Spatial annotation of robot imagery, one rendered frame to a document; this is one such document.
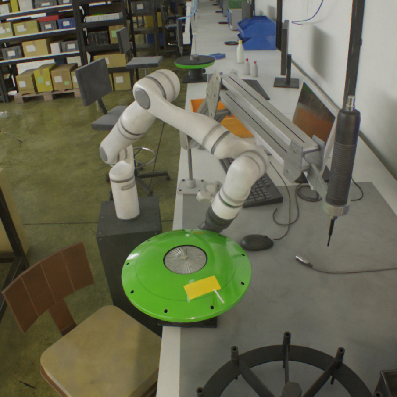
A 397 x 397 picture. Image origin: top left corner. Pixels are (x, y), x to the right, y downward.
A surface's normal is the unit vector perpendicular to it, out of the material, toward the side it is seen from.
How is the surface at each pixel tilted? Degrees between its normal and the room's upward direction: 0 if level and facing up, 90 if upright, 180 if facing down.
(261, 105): 9
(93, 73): 84
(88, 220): 0
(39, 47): 90
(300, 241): 0
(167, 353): 0
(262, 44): 90
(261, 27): 90
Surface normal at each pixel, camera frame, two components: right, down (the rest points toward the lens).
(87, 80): 0.93, 0.05
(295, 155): -0.94, 0.23
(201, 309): 0.04, -0.55
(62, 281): 0.69, 0.36
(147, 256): -0.29, -0.83
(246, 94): 0.00, -0.76
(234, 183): -0.69, 0.62
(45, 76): 0.01, 0.54
